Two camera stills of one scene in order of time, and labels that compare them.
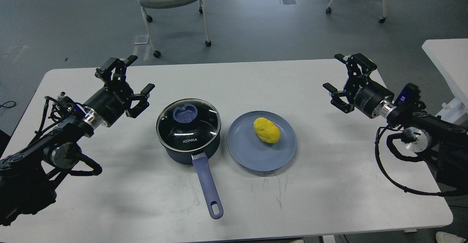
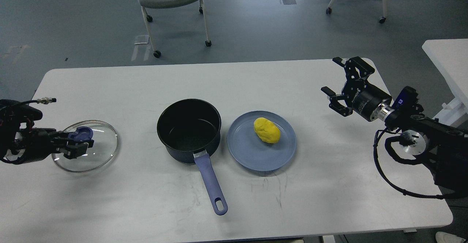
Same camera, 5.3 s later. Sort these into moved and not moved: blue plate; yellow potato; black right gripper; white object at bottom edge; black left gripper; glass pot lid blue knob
Moved: black left gripper; glass pot lid blue knob
Not moved: white object at bottom edge; blue plate; black right gripper; yellow potato
